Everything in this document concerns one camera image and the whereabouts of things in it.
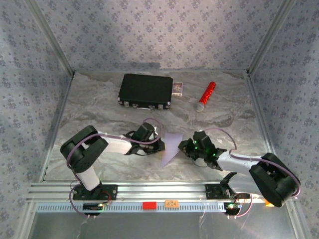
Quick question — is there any black hard case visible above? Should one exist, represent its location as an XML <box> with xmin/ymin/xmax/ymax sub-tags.
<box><xmin>117</xmin><ymin>73</ymin><xmax>174</xmax><ymax>111</ymax></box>

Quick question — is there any red toy microphone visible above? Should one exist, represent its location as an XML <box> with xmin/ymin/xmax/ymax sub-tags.
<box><xmin>194</xmin><ymin>81</ymin><xmax>217</xmax><ymax>112</ymax></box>

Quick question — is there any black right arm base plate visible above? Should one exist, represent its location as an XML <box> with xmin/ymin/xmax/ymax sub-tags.
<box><xmin>204</xmin><ymin>183</ymin><xmax>251</xmax><ymax>200</ymax></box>

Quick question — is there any grey slotted cable duct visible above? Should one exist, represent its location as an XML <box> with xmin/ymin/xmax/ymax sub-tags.
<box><xmin>36</xmin><ymin>202</ymin><xmax>242</xmax><ymax>213</ymax></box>

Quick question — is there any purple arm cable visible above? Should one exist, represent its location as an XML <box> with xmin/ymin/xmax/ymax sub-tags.
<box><xmin>199</xmin><ymin>127</ymin><xmax>302</xmax><ymax>220</ymax></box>
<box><xmin>66</xmin><ymin>118</ymin><xmax>164</xmax><ymax>220</ymax></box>

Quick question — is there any small printed card box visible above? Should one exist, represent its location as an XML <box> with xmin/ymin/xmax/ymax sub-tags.
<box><xmin>171</xmin><ymin>81</ymin><xmax>184</xmax><ymax>97</ymax></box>

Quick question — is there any aluminium table side rail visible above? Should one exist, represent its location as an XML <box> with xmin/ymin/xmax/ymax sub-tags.
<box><xmin>245</xmin><ymin>71</ymin><xmax>274</xmax><ymax>155</ymax></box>
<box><xmin>38</xmin><ymin>72</ymin><xmax>75</xmax><ymax>182</ymax></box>

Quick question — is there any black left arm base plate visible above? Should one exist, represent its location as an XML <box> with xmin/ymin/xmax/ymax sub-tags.
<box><xmin>72</xmin><ymin>183</ymin><xmax>118</xmax><ymax>201</ymax></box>

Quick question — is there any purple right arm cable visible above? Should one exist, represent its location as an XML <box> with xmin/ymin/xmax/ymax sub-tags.
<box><xmin>199</xmin><ymin>127</ymin><xmax>302</xmax><ymax>220</ymax></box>

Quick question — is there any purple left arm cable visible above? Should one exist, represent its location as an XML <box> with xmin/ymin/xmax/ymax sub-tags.
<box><xmin>66</xmin><ymin>118</ymin><xmax>164</xmax><ymax>220</ymax></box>

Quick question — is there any aluminium frame post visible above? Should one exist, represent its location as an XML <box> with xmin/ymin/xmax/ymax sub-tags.
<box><xmin>246</xmin><ymin>0</ymin><xmax>297</xmax><ymax>75</ymax></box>

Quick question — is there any aluminium mounting rail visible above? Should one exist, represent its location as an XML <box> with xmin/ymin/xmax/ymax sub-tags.
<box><xmin>26</xmin><ymin>181</ymin><xmax>299</xmax><ymax>202</ymax></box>

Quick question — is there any red plastic block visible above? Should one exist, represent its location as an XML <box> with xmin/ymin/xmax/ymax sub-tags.
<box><xmin>142</xmin><ymin>201</ymin><xmax>158</xmax><ymax>211</ymax></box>

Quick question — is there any lilac paper sheet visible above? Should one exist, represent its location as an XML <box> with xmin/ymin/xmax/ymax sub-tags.
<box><xmin>160</xmin><ymin>132</ymin><xmax>184</xmax><ymax>169</ymax></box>

